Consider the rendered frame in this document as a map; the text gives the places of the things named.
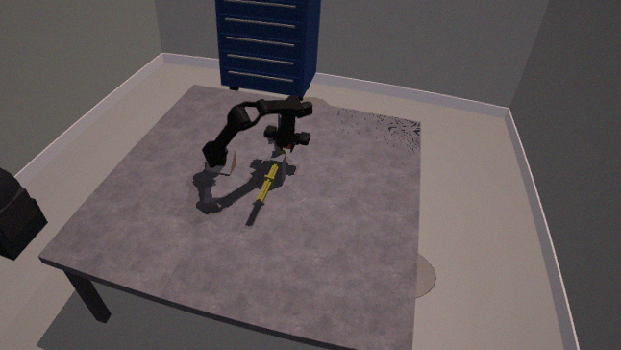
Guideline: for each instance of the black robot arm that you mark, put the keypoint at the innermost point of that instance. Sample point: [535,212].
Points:
[238,120]

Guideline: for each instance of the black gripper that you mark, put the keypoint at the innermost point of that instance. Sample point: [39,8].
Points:
[303,138]

